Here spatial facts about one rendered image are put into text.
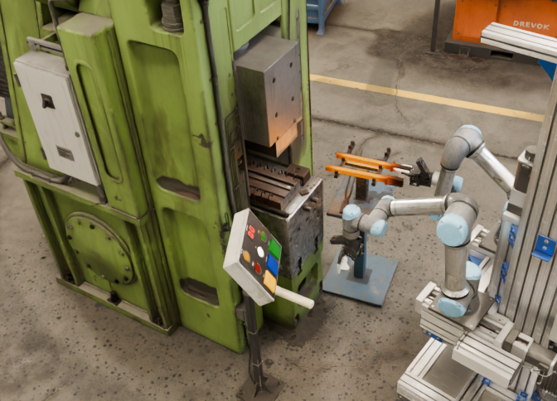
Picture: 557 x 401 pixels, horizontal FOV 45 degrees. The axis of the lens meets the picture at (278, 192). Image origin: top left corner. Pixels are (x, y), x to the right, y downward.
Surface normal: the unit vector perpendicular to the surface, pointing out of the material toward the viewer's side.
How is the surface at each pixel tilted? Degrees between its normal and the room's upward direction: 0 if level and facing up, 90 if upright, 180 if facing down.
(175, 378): 0
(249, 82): 90
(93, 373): 0
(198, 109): 89
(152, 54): 89
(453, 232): 83
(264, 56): 0
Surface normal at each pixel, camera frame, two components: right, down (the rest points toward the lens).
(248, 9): 0.86, 0.29
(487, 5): -0.40, 0.61
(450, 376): -0.06, -0.76
